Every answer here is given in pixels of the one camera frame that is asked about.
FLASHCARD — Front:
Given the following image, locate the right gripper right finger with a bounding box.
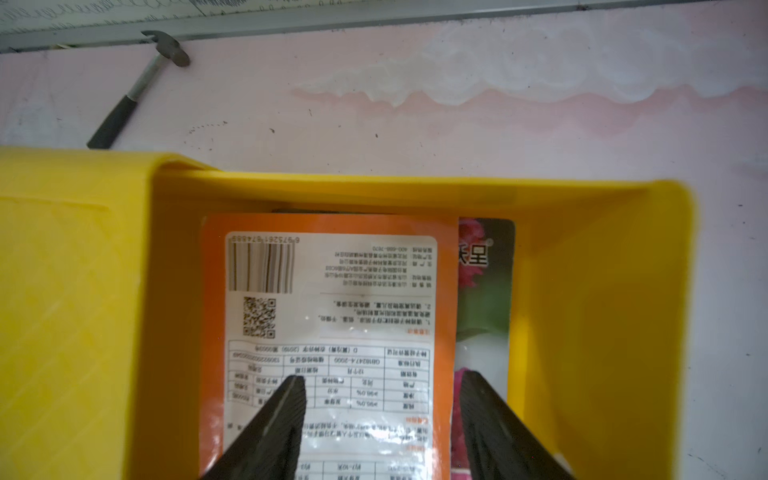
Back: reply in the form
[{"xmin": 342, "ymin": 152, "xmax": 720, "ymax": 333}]
[{"xmin": 459, "ymin": 370, "xmax": 574, "ymax": 480}]

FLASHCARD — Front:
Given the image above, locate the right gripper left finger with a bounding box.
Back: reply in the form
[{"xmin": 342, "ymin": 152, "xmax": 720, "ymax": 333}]
[{"xmin": 201, "ymin": 375, "xmax": 307, "ymax": 480}]

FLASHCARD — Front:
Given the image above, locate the orange seed bag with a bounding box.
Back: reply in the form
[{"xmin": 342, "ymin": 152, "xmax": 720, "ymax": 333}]
[{"xmin": 199, "ymin": 213, "xmax": 459, "ymax": 479}]

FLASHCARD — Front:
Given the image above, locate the pink flower seed bag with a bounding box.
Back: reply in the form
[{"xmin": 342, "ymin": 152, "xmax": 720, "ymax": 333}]
[{"xmin": 450, "ymin": 217, "xmax": 516, "ymax": 479}]

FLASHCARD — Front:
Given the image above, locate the yellow top drawer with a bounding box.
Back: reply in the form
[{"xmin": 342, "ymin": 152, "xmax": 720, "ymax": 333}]
[{"xmin": 107, "ymin": 156, "xmax": 694, "ymax": 479}]

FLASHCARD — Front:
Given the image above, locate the yellow drawer cabinet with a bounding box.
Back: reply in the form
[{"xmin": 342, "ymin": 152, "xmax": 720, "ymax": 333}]
[{"xmin": 1, "ymin": 147, "xmax": 200, "ymax": 479}]

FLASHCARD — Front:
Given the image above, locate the hammer black handle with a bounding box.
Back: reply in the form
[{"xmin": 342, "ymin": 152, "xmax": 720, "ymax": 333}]
[{"xmin": 87, "ymin": 30, "xmax": 191, "ymax": 150}]

